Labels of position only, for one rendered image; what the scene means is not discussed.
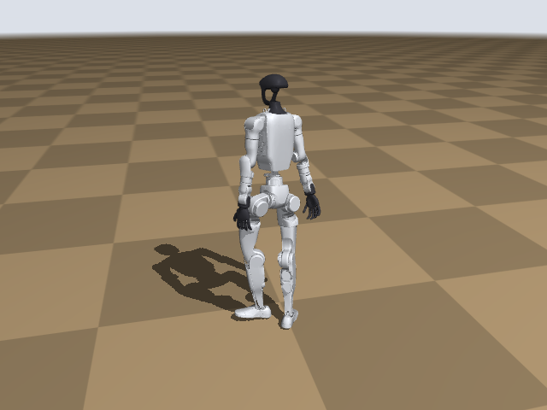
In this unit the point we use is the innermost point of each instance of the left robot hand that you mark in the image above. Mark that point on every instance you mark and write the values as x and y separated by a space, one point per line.
242 215

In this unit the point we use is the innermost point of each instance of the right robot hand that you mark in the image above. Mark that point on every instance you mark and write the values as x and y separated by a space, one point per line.
312 203

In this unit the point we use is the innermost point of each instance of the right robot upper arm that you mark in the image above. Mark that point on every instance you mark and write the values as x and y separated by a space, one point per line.
299 151

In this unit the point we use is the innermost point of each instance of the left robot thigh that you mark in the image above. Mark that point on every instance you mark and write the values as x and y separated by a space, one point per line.
258 208

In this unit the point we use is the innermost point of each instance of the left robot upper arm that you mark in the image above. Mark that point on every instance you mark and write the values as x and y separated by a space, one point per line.
253 126

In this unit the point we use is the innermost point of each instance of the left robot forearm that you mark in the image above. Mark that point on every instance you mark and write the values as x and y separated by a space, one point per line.
246 179

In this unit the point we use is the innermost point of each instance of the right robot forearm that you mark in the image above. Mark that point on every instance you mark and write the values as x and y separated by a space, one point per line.
304 173

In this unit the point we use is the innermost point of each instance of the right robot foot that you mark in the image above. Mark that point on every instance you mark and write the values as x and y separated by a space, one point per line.
287 320

